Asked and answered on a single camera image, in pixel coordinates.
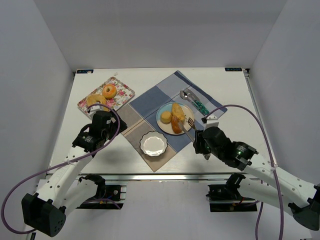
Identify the brown crusty pastry piece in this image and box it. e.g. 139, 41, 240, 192
171, 115, 182, 134

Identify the oblong golden bread roll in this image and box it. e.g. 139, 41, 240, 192
171, 102, 185, 122

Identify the small round bun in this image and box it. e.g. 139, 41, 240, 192
160, 111, 172, 124

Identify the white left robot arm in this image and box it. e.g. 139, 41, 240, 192
21, 110, 127, 237

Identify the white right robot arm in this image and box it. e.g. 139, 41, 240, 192
193, 126, 320, 231

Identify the round yellow muffin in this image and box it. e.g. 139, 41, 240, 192
86, 94, 106, 107

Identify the floral serving tray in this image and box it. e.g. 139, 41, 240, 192
77, 76, 135, 118

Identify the patchwork blue grey placemat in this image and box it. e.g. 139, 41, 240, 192
117, 70, 227, 172

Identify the blue and cream round plate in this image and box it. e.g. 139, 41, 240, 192
156, 102, 195, 135

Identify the white scalloped bowl black rim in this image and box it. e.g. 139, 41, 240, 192
139, 131, 168, 157

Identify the blue label sticker left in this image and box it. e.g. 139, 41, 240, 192
76, 69, 94, 74

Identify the blue label sticker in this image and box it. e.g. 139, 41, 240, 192
224, 67, 243, 72
76, 69, 94, 74

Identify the blue label sticker right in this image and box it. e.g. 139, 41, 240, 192
224, 67, 243, 72

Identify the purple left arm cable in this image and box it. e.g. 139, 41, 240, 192
0, 102, 122, 235

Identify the glazed ring donut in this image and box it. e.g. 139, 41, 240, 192
102, 84, 117, 99

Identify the steel spoon green handle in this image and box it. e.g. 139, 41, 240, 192
179, 90, 209, 116

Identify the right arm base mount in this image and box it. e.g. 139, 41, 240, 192
205, 173, 258, 213

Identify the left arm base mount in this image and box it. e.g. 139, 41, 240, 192
77, 174, 127, 210

